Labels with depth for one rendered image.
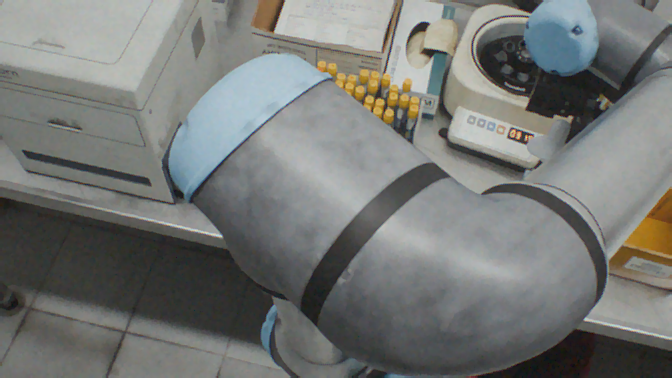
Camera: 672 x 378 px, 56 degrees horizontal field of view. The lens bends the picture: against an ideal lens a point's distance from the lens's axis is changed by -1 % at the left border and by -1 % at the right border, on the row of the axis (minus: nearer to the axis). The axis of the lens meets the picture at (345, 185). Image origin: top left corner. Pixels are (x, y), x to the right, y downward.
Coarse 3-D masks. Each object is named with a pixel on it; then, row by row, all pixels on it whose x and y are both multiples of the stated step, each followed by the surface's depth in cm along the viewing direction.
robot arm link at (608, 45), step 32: (576, 0) 59; (608, 0) 59; (640, 0) 62; (544, 32) 60; (576, 32) 58; (608, 32) 59; (640, 32) 58; (544, 64) 63; (576, 64) 60; (608, 64) 60
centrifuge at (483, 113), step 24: (480, 24) 118; (504, 24) 119; (480, 48) 121; (456, 72) 111; (480, 72) 111; (456, 96) 114; (480, 96) 110; (504, 96) 109; (456, 120) 114; (480, 120) 114; (504, 120) 113; (528, 120) 110; (552, 120) 109; (456, 144) 115; (480, 144) 113; (504, 144) 112; (528, 168) 113
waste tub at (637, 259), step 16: (656, 208) 107; (640, 224) 109; (656, 224) 109; (640, 240) 107; (656, 240) 108; (624, 256) 99; (640, 256) 98; (656, 256) 96; (608, 272) 104; (624, 272) 103; (640, 272) 101; (656, 272) 100
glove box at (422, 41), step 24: (408, 0) 127; (408, 24) 123; (432, 24) 121; (456, 24) 124; (408, 48) 123; (432, 48) 118; (456, 48) 123; (408, 72) 117; (432, 72) 117; (432, 96) 114
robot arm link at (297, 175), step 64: (256, 64) 37; (192, 128) 36; (256, 128) 34; (320, 128) 34; (384, 128) 36; (192, 192) 37; (256, 192) 34; (320, 192) 32; (384, 192) 32; (256, 256) 35; (320, 256) 32
